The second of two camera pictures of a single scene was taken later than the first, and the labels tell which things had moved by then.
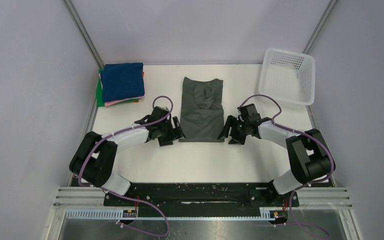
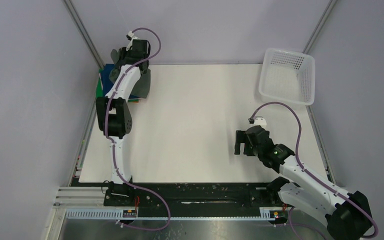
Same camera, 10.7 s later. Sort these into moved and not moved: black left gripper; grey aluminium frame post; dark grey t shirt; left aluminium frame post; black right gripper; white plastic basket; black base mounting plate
Moved: dark grey t shirt; black right gripper; black left gripper
Not moved: white plastic basket; grey aluminium frame post; black base mounting plate; left aluminium frame post
